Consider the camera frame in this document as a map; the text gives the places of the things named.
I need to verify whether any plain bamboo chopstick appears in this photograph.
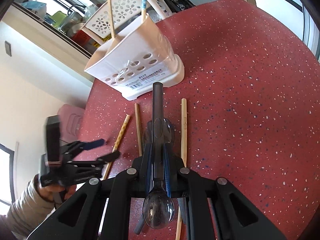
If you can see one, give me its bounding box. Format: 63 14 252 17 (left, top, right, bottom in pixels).
135 103 143 157

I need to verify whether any person's left hand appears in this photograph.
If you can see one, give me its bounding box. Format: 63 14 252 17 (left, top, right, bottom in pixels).
33 175 76 203

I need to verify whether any yellow dotted chopstick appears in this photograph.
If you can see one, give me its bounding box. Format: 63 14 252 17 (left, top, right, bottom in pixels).
103 114 131 180

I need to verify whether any white double-door refrigerator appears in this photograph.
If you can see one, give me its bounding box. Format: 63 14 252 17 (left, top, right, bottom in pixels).
255 0 318 54

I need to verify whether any pink flower-cutout storage cart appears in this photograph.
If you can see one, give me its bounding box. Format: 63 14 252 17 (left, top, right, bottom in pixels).
81 0 172 44

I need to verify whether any red plastic basket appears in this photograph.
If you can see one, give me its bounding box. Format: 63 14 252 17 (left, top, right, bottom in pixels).
71 30 91 47

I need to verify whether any engraved wooden chopstick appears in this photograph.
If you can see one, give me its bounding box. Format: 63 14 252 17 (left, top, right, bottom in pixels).
175 98 187 240

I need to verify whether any pink plastic stool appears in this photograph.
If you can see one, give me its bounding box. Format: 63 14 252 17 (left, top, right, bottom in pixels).
57 104 85 143

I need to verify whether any dark translucent plastic spoon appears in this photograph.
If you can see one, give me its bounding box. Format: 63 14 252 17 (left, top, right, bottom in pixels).
143 82 175 229

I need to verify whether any plain wooden chopstick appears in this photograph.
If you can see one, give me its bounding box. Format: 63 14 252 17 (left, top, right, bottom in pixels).
107 0 116 41

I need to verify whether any beige sleeve left forearm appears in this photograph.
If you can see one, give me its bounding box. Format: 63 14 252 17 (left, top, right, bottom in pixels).
1 179 55 239

